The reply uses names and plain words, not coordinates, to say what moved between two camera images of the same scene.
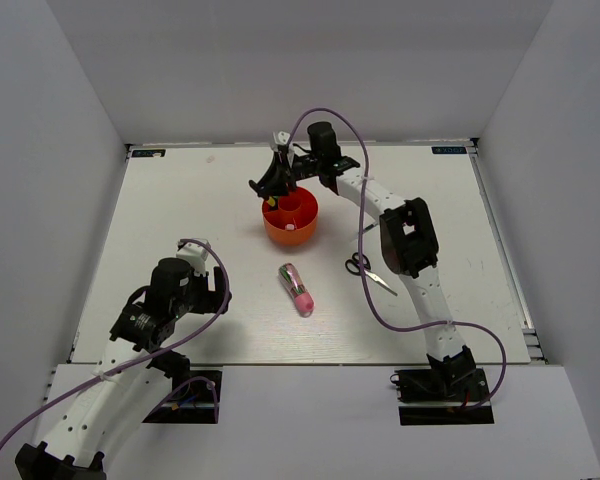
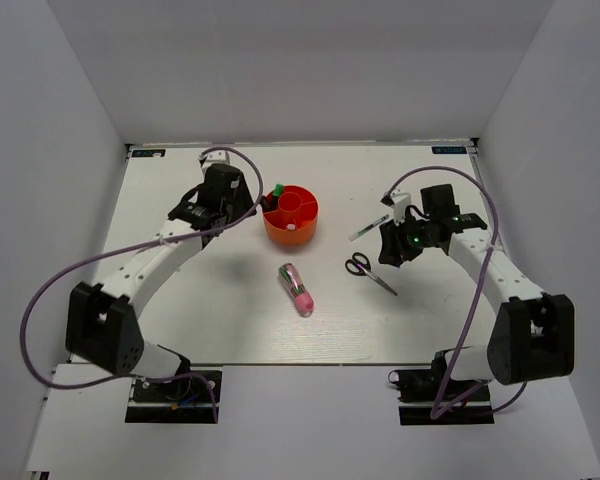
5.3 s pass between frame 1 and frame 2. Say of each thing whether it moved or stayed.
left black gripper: moved
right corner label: stayed
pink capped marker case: stayed
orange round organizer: stayed
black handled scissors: stayed
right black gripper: moved
